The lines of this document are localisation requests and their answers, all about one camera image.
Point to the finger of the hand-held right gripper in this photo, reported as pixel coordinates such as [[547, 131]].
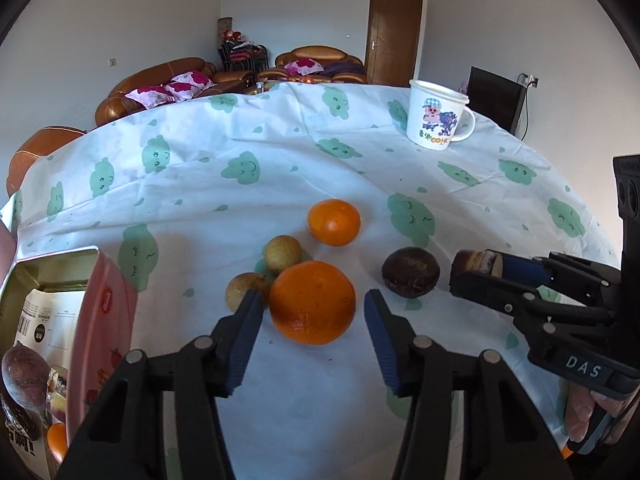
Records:
[[525, 270], [480, 290]]

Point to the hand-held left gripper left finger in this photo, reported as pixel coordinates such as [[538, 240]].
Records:
[[245, 342]]

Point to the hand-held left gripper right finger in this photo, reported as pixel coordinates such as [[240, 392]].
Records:
[[384, 345]]

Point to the brown cut fruit piece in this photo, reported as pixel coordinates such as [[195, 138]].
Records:
[[475, 260]]

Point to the yellow-brown longan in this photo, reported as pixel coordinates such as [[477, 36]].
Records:
[[282, 255], [241, 287]]

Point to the dark brown passion fruit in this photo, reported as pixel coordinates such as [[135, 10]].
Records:
[[410, 272]]

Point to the large orange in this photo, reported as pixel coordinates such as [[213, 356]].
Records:
[[312, 302]]

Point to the small orange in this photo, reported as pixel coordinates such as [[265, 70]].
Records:
[[334, 222], [57, 441]]

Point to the pink tin box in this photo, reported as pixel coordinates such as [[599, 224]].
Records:
[[102, 320]]

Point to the person's right hand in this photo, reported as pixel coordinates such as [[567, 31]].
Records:
[[580, 410]]

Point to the black flat screen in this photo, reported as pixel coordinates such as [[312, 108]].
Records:
[[495, 97]]

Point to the white cartoon mug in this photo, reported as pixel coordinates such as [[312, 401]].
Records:
[[430, 120]]

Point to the white cloud-print tablecloth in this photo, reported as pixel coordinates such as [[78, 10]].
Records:
[[300, 170]]

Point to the printed paper sheet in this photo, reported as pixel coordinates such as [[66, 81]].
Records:
[[45, 320]]

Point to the purple passion fruit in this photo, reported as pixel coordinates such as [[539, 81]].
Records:
[[22, 375]]

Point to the cluttered coffee table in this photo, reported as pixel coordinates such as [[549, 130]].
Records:
[[257, 89]]

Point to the purple blanket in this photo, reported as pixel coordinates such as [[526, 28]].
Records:
[[345, 69]]

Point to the pink floral cushion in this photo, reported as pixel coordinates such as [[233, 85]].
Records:
[[150, 95], [304, 66], [192, 84]]

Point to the brown wooden door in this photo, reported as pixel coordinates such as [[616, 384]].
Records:
[[394, 35]]

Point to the brown leather recliner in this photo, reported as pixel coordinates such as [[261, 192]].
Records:
[[35, 152]]

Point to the stacked dark chairs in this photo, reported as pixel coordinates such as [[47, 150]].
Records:
[[245, 57]]

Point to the long brown leather sofa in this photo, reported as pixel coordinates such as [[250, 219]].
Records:
[[150, 72]]

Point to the brown leather armchair sofa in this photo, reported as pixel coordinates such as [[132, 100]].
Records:
[[315, 53]]

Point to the red plush toy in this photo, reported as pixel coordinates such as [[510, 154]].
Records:
[[235, 36]]

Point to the tall patterned vase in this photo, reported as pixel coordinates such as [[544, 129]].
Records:
[[224, 27]]

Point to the wall socket with plug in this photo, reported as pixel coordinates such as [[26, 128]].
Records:
[[530, 81]]

